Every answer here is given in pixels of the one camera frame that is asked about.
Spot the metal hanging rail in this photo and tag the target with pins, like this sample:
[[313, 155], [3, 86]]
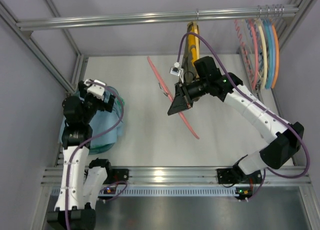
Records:
[[272, 11]]

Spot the pink clothes hanger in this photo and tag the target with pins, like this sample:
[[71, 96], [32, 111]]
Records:
[[167, 93]]

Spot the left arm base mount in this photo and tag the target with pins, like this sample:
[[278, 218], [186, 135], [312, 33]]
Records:
[[119, 174]]

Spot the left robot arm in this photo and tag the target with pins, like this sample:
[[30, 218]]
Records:
[[80, 187]]

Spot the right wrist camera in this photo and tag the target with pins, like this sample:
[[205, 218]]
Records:
[[177, 70]]

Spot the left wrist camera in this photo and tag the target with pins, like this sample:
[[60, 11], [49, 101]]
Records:
[[96, 88]]

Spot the cream empty hanger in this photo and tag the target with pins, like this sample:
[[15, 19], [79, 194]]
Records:
[[264, 54]]

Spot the green tie-dye garment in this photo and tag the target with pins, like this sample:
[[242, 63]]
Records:
[[119, 103]]

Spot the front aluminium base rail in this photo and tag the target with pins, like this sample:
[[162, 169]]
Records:
[[184, 176]]

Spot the coloured spiral hanger rack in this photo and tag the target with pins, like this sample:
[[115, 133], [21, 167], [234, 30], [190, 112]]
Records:
[[243, 50]]

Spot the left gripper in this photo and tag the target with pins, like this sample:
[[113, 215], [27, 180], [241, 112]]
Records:
[[107, 103]]

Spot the pink empty hanger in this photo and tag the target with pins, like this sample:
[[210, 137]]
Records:
[[255, 38]]

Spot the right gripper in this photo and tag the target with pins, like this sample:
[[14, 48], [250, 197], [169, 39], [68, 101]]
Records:
[[183, 96]]

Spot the light blue trousers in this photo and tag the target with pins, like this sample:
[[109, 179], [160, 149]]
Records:
[[107, 130]]

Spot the orange empty hanger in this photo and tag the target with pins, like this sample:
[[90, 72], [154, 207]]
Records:
[[277, 57]]

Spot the camouflage yellow trousers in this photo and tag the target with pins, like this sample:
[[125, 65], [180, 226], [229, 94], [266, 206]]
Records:
[[190, 73]]

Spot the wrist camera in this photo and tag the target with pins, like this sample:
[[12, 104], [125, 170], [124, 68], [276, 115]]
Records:
[[177, 70], [96, 88]]

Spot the aluminium frame right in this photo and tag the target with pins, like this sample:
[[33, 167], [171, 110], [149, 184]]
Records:
[[296, 94]]

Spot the teal empty hanger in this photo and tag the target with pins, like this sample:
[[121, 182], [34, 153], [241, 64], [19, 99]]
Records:
[[271, 53]]

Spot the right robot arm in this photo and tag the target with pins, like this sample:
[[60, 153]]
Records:
[[283, 138]]

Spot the slotted cable duct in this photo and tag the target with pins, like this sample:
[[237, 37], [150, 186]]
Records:
[[132, 191]]

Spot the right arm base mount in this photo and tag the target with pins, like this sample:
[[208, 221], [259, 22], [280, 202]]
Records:
[[228, 176]]

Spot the teal plastic basket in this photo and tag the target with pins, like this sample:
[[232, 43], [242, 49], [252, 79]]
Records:
[[105, 145]]

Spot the aluminium frame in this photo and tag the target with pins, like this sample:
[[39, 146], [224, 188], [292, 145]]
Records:
[[296, 94], [56, 50]]

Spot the aluminium frame left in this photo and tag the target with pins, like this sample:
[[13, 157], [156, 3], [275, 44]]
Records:
[[56, 50]]

